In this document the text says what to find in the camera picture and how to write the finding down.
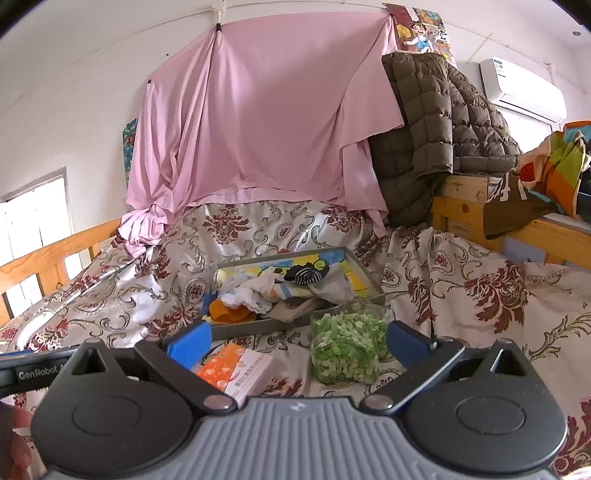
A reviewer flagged brown puffer jacket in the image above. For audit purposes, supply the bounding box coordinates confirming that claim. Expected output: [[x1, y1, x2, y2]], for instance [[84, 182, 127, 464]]
[[367, 51, 522, 227]]

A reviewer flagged floral satin blanket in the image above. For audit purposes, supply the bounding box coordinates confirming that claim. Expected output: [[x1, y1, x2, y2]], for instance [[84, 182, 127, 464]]
[[0, 198, 591, 480]]

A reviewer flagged teal wall poster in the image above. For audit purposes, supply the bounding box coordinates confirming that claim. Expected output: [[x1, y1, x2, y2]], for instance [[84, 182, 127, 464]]
[[121, 117, 139, 190]]

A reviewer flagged white and orange box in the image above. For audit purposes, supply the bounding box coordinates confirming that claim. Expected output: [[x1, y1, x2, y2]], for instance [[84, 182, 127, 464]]
[[191, 342, 273, 407]]

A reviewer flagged grey tray with cartoon print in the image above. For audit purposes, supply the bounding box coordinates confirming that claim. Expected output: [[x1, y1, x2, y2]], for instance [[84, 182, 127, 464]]
[[210, 246, 386, 341]]

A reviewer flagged pink hanging sheet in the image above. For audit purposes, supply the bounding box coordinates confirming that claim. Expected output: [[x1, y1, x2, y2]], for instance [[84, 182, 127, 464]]
[[119, 9, 407, 259]]

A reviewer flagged yellow wooden bed frame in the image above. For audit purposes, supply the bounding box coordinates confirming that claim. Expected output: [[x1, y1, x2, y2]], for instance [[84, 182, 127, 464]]
[[429, 173, 591, 278]]

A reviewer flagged person's left hand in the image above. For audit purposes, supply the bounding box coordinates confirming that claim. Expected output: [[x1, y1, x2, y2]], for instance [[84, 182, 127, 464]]
[[0, 404, 47, 480]]

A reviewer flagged wall poster with figure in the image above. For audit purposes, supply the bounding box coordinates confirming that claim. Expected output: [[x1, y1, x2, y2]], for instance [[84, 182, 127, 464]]
[[385, 2, 458, 68]]

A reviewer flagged white air conditioner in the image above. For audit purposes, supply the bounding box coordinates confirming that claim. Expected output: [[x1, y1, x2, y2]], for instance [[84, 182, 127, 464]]
[[479, 56, 568, 123]]

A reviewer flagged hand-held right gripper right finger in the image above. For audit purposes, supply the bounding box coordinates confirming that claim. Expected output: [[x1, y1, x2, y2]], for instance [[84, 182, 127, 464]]
[[360, 319, 539, 414]]

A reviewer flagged colourful patchwork cloth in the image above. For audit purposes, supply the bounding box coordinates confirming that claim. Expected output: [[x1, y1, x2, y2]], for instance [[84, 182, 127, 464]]
[[517, 120, 591, 217]]

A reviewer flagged wooden bed rail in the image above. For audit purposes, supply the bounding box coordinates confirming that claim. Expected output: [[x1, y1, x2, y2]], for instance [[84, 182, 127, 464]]
[[0, 217, 123, 324]]

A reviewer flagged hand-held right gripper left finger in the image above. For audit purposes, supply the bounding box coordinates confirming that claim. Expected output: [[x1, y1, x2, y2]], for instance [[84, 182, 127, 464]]
[[54, 319, 238, 414]]

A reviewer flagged dark striped sock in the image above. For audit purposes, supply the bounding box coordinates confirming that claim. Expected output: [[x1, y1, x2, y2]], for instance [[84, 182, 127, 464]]
[[283, 261, 329, 287]]

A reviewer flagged white framed window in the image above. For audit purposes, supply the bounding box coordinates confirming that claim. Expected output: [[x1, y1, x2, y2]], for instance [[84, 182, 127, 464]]
[[0, 167, 75, 319]]

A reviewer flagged brown printed garment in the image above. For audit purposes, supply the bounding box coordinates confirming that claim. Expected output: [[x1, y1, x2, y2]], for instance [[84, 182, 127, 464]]
[[482, 171, 561, 240]]

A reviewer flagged grey face mask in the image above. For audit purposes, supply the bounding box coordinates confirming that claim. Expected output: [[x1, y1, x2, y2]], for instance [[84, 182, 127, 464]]
[[307, 272, 356, 305]]

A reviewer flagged striped pastel towel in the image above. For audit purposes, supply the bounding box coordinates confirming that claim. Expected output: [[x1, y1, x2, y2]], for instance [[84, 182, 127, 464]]
[[256, 270, 315, 305]]

